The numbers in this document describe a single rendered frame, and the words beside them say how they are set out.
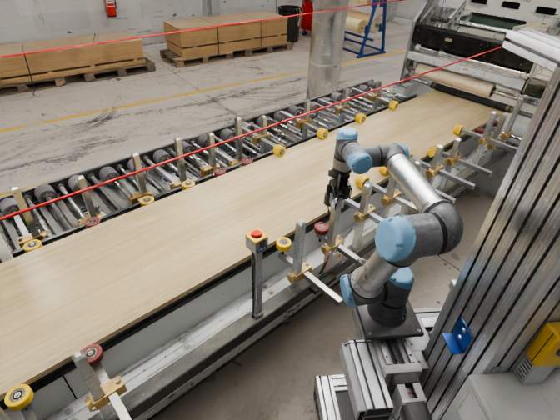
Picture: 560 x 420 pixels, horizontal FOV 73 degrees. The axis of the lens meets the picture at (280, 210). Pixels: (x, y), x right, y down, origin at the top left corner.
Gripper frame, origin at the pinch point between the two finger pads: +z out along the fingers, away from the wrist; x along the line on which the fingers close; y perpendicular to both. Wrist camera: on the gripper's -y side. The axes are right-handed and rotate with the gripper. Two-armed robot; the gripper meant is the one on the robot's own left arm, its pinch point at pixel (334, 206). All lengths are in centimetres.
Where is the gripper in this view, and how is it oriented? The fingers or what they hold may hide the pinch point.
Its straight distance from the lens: 159.5
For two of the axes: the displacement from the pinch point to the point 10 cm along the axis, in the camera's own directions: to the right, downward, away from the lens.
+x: 9.9, -0.3, 1.0
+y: 1.0, 6.1, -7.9
